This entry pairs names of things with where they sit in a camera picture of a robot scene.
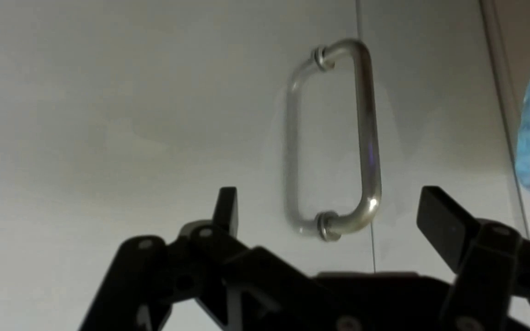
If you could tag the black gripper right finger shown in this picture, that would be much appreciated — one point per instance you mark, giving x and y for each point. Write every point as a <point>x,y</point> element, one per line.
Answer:
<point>492,269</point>

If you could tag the frosted glass shower door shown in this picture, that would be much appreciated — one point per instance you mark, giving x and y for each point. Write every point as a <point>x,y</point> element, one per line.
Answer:
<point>124,122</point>

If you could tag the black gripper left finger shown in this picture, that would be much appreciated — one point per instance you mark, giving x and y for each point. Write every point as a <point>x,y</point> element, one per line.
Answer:
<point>173,282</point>

